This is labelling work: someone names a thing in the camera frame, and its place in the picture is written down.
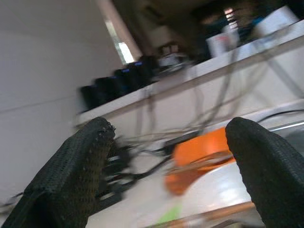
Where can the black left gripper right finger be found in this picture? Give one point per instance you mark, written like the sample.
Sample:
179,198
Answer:
273,178

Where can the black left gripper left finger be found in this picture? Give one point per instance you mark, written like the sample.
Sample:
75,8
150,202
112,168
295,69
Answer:
59,185

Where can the white bowl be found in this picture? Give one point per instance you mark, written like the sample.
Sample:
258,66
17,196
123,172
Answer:
221,190

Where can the green plate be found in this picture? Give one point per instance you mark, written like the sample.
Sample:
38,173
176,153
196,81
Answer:
172,213

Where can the stainless steel sink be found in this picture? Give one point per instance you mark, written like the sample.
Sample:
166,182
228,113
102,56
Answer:
292,133

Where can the black power strip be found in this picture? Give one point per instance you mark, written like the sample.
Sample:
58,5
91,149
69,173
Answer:
114,171

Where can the orange plate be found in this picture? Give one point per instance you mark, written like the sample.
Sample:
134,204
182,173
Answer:
180,183

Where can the black power adapter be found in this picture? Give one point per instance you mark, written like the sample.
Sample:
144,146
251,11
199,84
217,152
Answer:
180,142

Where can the white cup red print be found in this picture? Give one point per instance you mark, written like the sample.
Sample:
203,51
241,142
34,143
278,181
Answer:
222,44

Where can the white box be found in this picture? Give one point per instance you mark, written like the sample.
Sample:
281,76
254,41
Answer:
275,22

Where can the white wall shelf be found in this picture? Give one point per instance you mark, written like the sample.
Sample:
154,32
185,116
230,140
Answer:
190,78

